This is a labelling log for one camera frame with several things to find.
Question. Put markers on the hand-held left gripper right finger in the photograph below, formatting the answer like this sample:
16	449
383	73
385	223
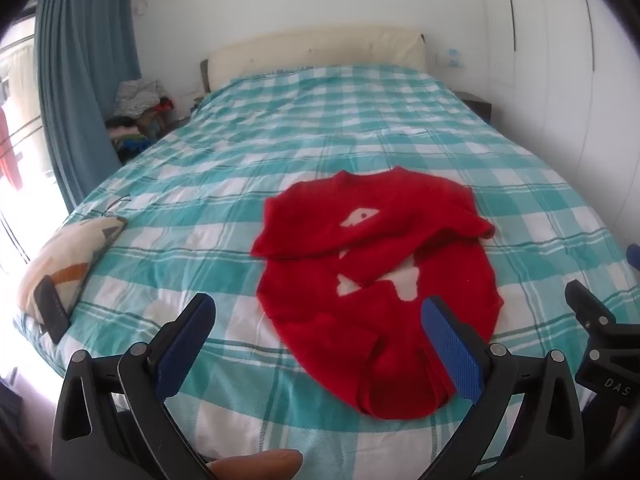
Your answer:
450	345

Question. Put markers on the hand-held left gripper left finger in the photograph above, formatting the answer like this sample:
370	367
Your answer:
186	345

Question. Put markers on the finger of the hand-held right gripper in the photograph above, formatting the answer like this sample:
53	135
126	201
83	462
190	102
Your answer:
590	307
634	255

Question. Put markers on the red sweater with white print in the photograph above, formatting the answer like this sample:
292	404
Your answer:
350	310

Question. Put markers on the pile of mixed clothes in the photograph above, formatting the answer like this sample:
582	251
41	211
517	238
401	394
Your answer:
140	110

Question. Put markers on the person's left hand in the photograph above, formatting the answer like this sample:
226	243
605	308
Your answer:
260	466

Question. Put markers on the flat black device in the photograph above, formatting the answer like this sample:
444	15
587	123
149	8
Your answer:
50	310

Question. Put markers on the patterned cream pillow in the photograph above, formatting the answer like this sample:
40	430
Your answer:
65	255

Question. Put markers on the white wardrobe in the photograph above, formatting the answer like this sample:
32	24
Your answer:
560	60

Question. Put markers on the dark nightstand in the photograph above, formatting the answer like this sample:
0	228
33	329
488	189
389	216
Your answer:
477	105

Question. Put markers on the bed with teal plaid sheet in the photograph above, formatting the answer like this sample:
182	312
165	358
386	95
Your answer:
300	125

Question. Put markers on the hanging red garment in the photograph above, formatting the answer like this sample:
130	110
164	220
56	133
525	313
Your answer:
9	155

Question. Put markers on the blue curtain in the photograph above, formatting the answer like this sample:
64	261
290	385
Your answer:
80	85

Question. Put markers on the white sheer curtain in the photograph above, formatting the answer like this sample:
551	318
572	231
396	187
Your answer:
22	75

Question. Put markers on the beige padded headboard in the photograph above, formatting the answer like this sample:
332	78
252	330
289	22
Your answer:
310	50

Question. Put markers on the wall socket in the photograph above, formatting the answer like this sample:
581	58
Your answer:
452	57

